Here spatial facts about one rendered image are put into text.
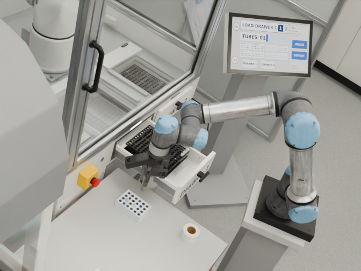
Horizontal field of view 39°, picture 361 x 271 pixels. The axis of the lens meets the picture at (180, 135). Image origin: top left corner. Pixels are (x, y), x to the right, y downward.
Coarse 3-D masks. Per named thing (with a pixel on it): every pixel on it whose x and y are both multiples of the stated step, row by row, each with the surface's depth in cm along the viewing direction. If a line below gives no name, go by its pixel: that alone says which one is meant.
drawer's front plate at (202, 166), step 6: (210, 156) 222; (204, 162) 218; (210, 162) 225; (198, 168) 214; (204, 168) 222; (192, 174) 211; (186, 180) 208; (192, 180) 214; (180, 186) 204; (186, 186) 211; (192, 186) 221; (180, 192) 208; (174, 198) 209; (180, 198) 214
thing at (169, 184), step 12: (132, 132) 228; (120, 144) 224; (120, 156) 218; (192, 156) 229; (204, 156) 226; (132, 168) 217; (192, 168) 227; (156, 180) 212; (168, 180) 210; (180, 180) 220; (168, 192) 212
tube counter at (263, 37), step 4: (260, 36) 272; (264, 36) 273; (268, 36) 274; (272, 36) 275; (276, 36) 276; (280, 36) 276; (284, 36) 277; (288, 36) 278; (260, 40) 272; (264, 40) 273; (268, 40) 274; (272, 40) 275; (276, 40) 276; (280, 40) 277; (284, 40) 278; (288, 40) 279
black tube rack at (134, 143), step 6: (150, 126) 230; (144, 132) 226; (150, 132) 227; (132, 138) 221; (138, 138) 222; (144, 138) 223; (150, 138) 224; (126, 144) 218; (132, 144) 223; (138, 144) 220; (144, 144) 220; (174, 144) 225; (126, 150) 220; (132, 150) 220; (138, 150) 222; (144, 150) 218; (174, 150) 223; (174, 156) 224; (186, 156) 226; (180, 162) 223; (168, 168) 218; (174, 168) 219; (168, 174) 216
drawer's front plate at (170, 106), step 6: (186, 90) 252; (180, 96) 247; (186, 96) 255; (168, 102) 241; (174, 102) 243; (162, 108) 237; (168, 108) 241; (174, 108) 248; (162, 114) 238; (174, 114) 253; (156, 120) 239
